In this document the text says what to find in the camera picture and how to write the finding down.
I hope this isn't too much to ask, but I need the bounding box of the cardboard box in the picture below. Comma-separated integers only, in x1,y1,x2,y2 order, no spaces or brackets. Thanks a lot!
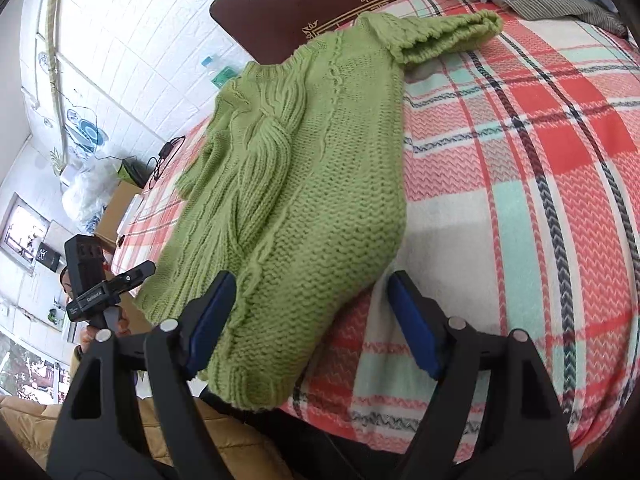
94,181,142,252

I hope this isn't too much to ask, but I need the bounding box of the tan padded jacket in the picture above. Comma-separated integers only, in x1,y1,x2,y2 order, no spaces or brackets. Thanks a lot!
0,393,294,480

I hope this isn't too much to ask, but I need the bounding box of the red plaid blanket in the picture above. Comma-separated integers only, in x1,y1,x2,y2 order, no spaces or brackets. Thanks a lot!
112,0,639,453

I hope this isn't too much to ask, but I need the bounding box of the person's left hand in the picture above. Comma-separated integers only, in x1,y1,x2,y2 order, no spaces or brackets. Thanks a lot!
60,266,134,356

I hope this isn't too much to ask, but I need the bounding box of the green knitted sweater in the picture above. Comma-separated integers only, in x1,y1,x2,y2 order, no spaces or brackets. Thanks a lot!
136,10,502,411

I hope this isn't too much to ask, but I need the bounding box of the green label water bottle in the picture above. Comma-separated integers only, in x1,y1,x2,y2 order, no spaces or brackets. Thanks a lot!
201,54,238,90

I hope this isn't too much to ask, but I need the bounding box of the black charger cable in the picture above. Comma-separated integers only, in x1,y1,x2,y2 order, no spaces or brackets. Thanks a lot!
146,134,188,191

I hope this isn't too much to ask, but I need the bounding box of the grey striped garment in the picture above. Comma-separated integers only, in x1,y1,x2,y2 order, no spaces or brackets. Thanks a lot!
439,0,629,36

